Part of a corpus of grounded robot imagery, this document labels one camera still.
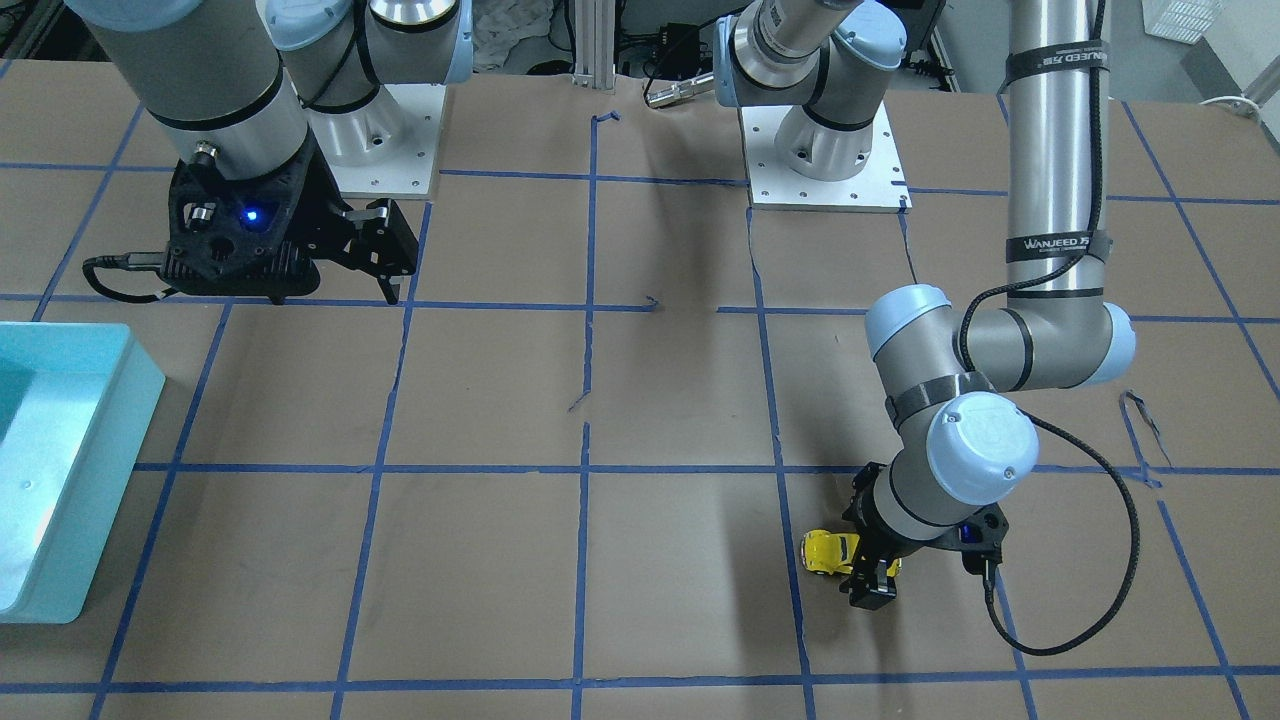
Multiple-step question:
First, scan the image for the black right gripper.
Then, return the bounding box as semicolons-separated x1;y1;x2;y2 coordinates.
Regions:
300;135;419;305

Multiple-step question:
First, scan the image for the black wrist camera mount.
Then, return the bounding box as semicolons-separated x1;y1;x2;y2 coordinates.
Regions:
157;137;320;304

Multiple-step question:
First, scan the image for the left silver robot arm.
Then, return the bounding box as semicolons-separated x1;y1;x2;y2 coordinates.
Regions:
713;1;1137;609

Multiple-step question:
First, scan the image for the yellow beetle toy car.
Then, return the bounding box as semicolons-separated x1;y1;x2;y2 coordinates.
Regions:
799;529;861;575

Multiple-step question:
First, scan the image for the light blue plastic bin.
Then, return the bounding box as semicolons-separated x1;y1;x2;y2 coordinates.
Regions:
1;322;165;624

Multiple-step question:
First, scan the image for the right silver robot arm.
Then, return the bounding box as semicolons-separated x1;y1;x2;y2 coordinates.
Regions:
69;1;474;305

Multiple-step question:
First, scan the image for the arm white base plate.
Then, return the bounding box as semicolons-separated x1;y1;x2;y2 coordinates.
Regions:
307;85;448;200
740;104;913;213

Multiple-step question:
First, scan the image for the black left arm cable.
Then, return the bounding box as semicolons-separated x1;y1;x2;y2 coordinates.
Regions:
957;0;1142;659

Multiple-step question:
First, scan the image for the black camera cable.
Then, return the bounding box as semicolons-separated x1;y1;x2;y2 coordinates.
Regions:
82;252;180;305

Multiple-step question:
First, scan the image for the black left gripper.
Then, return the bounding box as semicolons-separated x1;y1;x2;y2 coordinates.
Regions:
842;462;1009;610

